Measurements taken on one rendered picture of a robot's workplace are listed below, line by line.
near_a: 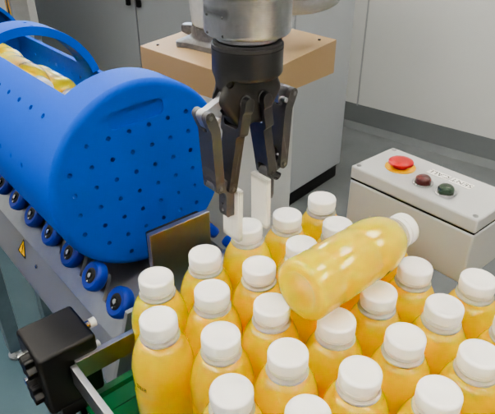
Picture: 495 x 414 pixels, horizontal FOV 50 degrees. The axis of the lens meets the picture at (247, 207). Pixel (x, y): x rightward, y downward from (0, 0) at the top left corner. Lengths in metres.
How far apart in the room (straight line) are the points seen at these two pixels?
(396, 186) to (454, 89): 2.82
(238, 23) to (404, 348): 0.34
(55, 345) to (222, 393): 0.25
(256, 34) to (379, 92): 3.27
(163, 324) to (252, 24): 0.30
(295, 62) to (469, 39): 2.17
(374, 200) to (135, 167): 0.35
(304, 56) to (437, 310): 0.96
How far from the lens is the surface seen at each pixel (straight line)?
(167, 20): 3.01
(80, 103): 0.72
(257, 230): 0.65
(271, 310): 0.56
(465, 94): 3.54
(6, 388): 2.07
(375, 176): 0.78
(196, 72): 1.37
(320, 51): 1.49
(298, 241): 0.66
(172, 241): 0.75
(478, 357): 0.55
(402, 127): 3.74
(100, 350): 0.68
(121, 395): 0.73
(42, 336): 0.68
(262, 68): 0.54
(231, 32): 0.53
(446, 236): 0.74
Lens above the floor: 1.45
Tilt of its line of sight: 31 degrees down
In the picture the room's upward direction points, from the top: straight up
